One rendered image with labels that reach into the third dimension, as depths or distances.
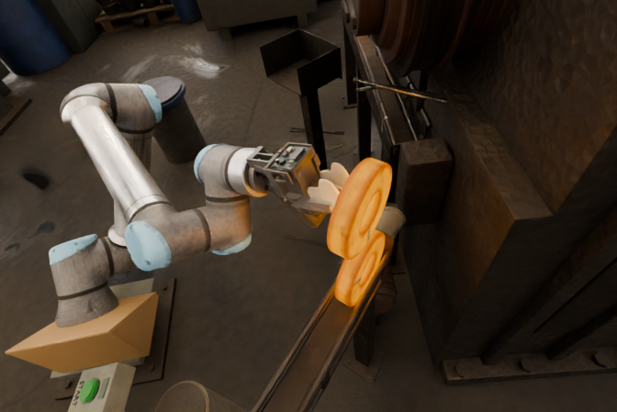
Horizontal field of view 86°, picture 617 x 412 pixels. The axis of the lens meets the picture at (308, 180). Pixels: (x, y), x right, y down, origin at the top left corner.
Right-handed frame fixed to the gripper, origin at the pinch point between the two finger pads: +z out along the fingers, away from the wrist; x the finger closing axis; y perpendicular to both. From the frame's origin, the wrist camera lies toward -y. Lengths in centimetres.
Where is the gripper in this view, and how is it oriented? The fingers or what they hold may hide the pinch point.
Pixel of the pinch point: (360, 200)
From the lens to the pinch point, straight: 50.3
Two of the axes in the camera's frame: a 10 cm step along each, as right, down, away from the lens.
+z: 7.6, 1.4, -6.3
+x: 5.4, -6.7, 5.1
